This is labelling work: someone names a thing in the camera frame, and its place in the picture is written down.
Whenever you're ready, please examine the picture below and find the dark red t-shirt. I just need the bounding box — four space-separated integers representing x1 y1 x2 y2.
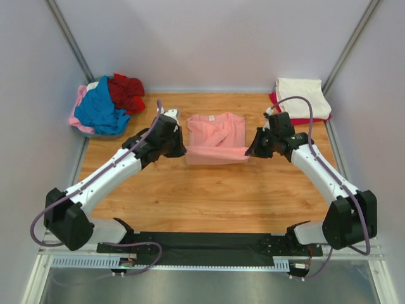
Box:
108 73 146 115

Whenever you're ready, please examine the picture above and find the right corner aluminium post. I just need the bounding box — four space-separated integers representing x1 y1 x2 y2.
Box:
322 0 383 94

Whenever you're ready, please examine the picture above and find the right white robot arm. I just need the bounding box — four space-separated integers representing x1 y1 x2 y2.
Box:
246 111 377 256

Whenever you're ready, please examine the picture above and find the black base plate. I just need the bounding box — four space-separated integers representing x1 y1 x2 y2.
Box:
96 232 323 267

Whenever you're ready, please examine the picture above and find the white slotted cable duct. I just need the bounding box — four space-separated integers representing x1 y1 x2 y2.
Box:
51 255 290 272

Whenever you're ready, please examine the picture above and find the left corner aluminium post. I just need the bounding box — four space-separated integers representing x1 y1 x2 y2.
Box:
44 0 94 82

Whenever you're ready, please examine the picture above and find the blue t-shirt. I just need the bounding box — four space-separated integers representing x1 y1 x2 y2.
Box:
73 76 131 136

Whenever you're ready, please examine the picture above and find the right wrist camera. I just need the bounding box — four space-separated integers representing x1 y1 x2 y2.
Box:
263 107 278 117

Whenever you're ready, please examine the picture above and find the salmon pink t-shirt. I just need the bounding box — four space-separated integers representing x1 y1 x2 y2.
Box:
185 112 249 165

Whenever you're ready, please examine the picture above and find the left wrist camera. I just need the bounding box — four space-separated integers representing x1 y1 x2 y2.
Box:
161 108 180 124

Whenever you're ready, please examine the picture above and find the corner aluminium post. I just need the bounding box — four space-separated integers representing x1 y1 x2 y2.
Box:
322 0 383 94
44 0 94 82

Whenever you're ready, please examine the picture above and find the aluminium frame rail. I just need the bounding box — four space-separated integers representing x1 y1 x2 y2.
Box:
39 232 384 260

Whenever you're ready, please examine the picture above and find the folded white t-shirt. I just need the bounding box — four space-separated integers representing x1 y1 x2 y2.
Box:
274 77 332 120

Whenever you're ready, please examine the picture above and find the light pink t-shirt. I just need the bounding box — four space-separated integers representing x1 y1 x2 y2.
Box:
68 84 96 134

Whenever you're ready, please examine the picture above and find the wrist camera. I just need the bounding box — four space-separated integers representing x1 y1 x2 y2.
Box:
263 107 278 117
161 108 180 124

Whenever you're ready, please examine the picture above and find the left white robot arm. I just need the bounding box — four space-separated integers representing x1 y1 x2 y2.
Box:
44 109 186 254

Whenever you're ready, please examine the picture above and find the white t-shirt in basket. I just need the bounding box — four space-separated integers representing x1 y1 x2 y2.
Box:
87 81 99 91

